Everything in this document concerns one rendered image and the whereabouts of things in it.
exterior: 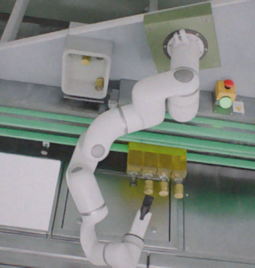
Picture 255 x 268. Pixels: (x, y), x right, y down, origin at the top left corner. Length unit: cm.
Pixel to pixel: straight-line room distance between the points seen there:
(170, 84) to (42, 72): 69
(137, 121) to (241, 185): 80
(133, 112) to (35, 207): 61
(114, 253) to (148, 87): 51
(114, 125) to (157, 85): 17
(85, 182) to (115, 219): 42
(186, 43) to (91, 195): 59
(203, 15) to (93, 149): 57
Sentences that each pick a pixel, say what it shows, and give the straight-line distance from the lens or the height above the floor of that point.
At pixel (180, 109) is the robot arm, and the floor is 113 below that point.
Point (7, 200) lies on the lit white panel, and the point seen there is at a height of 120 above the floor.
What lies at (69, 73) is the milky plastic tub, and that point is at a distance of 173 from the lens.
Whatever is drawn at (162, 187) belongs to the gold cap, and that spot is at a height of 114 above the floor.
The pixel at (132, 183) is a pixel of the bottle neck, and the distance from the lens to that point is 162.
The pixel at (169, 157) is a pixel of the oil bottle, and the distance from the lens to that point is 168.
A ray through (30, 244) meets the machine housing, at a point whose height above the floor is 136.
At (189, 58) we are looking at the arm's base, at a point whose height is 93.
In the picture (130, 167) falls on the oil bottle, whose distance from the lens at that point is 163.
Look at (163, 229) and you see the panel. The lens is 169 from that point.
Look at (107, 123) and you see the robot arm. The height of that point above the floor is 120.
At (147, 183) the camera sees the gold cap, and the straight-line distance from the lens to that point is 161.
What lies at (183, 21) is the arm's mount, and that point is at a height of 82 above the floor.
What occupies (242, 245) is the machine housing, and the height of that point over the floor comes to 125.
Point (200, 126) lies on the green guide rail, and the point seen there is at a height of 93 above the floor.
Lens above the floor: 201
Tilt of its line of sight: 40 degrees down
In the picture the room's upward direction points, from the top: 175 degrees counter-clockwise
